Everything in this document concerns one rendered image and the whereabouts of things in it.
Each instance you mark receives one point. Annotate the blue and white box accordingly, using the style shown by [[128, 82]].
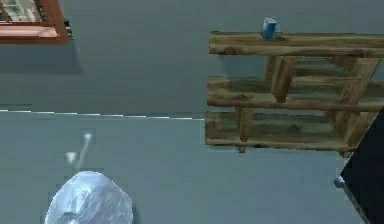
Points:
[[268, 29]]

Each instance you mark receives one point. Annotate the wooden shelf unit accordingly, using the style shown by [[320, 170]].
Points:
[[293, 43]]

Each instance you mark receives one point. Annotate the black flat television set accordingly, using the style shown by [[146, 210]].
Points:
[[366, 173]]

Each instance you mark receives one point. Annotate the red framed wall picture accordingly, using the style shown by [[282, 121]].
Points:
[[30, 31]]

